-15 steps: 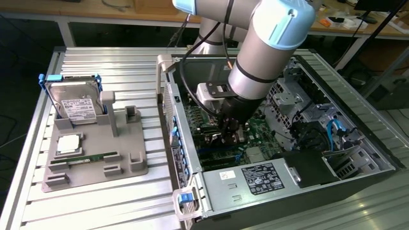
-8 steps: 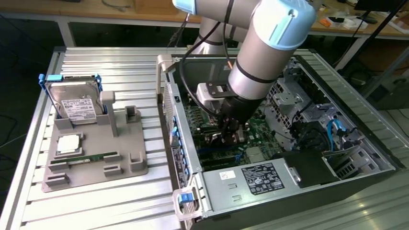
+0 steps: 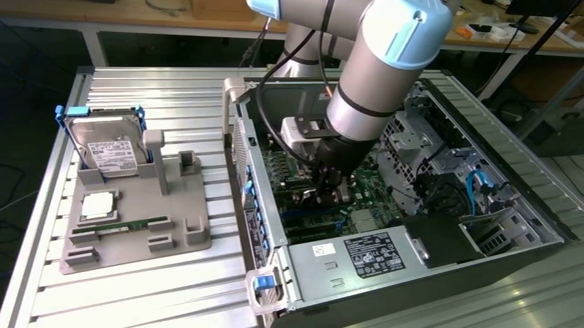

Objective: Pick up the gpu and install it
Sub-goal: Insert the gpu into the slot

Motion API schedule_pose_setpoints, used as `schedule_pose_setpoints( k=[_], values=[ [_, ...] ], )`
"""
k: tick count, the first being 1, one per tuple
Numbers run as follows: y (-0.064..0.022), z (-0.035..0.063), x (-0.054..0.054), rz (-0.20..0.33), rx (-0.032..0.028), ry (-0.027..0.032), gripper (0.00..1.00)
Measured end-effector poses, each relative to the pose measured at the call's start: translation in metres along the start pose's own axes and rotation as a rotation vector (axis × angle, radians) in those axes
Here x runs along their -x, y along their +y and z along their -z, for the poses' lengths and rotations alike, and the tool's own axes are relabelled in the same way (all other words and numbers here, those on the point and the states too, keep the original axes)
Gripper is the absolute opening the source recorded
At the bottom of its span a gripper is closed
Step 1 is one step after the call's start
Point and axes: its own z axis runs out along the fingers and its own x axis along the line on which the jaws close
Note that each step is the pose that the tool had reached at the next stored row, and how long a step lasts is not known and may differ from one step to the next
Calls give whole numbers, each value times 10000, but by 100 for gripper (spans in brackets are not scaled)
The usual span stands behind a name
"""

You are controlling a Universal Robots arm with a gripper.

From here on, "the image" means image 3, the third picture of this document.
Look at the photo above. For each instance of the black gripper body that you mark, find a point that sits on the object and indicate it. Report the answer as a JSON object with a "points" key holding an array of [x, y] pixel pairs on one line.
{"points": [[347, 153]]}

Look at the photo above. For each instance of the green graphics card with heatsink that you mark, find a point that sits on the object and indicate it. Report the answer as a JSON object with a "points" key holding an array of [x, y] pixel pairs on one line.
{"points": [[343, 196]]}

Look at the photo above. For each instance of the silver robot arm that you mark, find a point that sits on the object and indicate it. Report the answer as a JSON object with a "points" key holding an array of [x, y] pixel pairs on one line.
{"points": [[375, 68]]}

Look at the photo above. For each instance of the RAM stick with black chips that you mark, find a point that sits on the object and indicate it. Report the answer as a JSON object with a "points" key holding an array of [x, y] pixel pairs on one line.
{"points": [[292, 186]]}

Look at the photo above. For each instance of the green motherboard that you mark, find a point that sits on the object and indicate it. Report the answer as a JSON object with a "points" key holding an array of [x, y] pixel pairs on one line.
{"points": [[379, 191]]}

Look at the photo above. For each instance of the blue expansion slot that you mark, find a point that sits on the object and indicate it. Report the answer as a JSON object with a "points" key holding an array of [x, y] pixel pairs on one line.
{"points": [[297, 214]]}

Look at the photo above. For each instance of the silver chipset heatsink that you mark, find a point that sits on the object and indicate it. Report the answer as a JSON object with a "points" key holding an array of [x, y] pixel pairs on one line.
{"points": [[366, 218]]}

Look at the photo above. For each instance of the silver drive cage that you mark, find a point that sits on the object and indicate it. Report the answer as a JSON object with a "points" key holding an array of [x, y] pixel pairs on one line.
{"points": [[411, 140]]}

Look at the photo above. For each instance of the blue slot retention clip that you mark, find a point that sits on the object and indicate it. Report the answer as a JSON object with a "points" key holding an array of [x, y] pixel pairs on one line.
{"points": [[263, 235], [256, 206], [267, 248], [259, 220], [249, 189]]}

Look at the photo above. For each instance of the black rear panel latch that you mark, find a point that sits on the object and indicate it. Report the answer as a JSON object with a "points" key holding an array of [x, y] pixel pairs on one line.
{"points": [[252, 140]]}

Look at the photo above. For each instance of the grey power supply unit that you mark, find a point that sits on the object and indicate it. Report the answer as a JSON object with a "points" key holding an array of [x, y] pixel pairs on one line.
{"points": [[315, 276]]}

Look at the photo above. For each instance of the black fan shroud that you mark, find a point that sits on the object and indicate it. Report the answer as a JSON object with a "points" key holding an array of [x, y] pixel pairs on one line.
{"points": [[438, 239]]}

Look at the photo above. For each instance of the blue case latch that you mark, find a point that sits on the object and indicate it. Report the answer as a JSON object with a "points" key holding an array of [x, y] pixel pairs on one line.
{"points": [[264, 283]]}

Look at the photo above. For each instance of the grey parts rack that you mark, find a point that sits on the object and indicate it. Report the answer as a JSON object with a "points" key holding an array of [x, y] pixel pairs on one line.
{"points": [[137, 212]]}

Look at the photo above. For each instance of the green RAM stick with label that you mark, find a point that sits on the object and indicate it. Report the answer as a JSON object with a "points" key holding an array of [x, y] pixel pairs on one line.
{"points": [[133, 225]]}

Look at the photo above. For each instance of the orange box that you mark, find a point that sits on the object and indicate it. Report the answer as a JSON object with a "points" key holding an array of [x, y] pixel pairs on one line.
{"points": [[465, 31]]}

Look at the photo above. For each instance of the wooden desk with white legs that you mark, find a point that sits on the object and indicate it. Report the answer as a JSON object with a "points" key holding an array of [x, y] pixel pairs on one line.
{"points": [[485, 41], [137, 20]]}

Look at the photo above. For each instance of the black and silver PC case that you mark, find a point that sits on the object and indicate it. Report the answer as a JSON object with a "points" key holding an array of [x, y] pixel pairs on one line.
{"points": [[502, 280]]}

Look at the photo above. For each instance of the dark grey floor box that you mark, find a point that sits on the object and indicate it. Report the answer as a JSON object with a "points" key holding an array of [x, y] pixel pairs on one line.
{"points": [[562, 136]]}

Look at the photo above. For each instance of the white and black device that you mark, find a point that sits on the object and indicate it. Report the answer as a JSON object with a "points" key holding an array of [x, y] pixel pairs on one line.
{"points": [[499, 34]]}

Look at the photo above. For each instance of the silver hard disk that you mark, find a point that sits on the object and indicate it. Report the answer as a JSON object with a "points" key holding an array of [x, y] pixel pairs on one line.
{"points": [[102, 136]]}

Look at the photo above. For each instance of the silver CPU chip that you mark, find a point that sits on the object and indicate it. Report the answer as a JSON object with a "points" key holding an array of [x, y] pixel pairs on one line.
{"points": [[98, 205]]}

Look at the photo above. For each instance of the hard disk drive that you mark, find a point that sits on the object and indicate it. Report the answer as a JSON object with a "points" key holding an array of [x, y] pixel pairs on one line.
{"points": [[78, 111]]}

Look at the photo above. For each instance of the black monitor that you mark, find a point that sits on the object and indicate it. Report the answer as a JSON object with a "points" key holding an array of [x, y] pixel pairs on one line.
{"points": [[547, 7]]}

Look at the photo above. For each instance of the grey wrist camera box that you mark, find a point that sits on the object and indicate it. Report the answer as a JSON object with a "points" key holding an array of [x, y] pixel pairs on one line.
{"points": [[292, 136]]}

